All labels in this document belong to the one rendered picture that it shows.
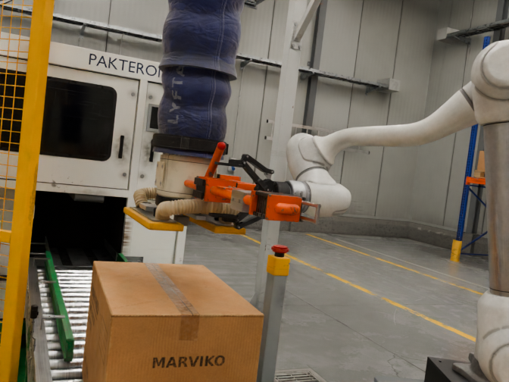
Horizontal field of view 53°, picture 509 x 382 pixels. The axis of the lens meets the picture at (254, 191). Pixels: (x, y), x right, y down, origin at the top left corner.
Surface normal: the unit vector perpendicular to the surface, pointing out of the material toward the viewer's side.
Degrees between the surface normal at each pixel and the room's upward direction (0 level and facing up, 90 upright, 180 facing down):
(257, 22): 90
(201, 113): 75
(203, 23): 80
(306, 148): 66
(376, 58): 90
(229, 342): 90
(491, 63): 86
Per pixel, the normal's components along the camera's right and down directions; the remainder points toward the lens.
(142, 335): 0.36, 0.09
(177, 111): -0.18, -0.27
